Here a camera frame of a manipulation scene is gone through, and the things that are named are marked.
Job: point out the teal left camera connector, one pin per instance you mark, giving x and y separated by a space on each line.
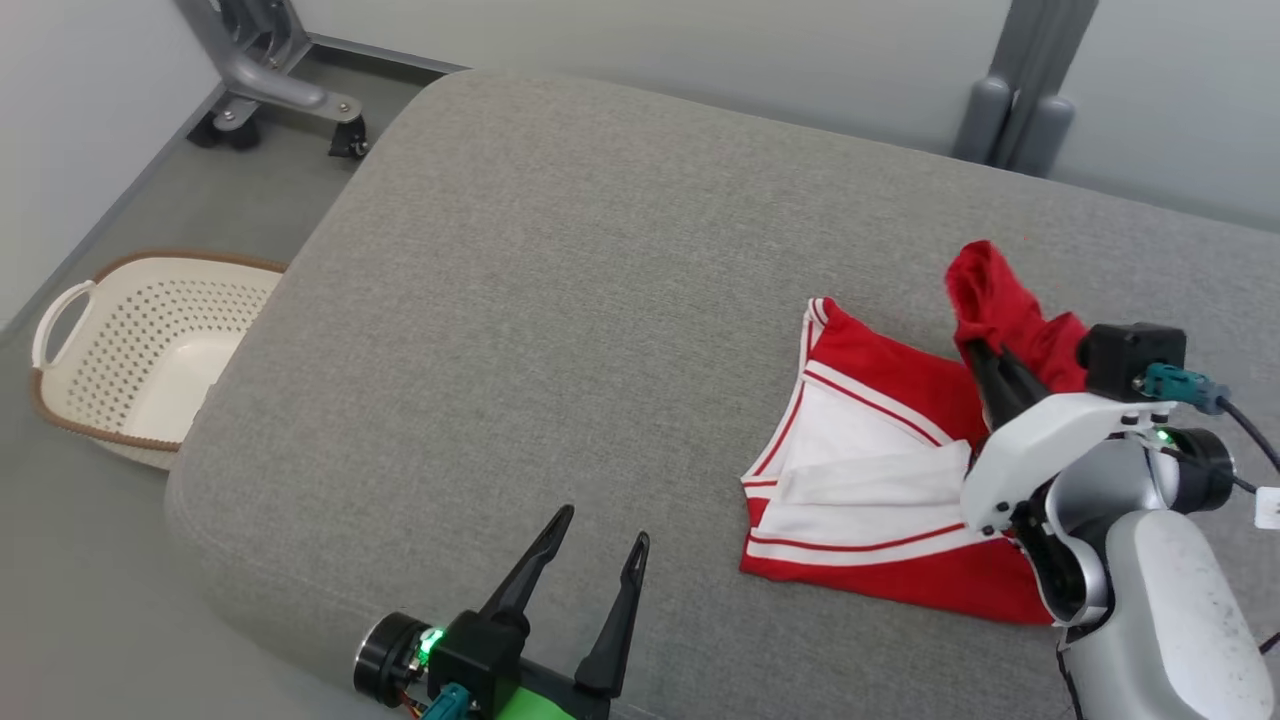
447 705

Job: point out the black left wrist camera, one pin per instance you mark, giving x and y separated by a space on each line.
480 655

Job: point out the grey partition post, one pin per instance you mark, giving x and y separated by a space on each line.
1040 60

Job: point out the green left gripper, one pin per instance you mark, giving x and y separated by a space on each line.
390 660

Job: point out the grey metal wheeled stand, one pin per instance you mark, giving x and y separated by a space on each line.
270 85

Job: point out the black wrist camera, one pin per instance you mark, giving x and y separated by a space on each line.
1120 355
480 655

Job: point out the teal right camera connector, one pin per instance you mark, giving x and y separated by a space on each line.
1180 385

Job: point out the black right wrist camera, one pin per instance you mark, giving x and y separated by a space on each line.
1120 355

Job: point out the red and white shirt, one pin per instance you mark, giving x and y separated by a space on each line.
870 440

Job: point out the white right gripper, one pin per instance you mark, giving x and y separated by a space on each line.
1040 440

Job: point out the cream perforated laundry basket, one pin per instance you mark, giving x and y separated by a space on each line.
150 340

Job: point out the teal camera connector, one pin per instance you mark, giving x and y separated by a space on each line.
447 705
1180 385

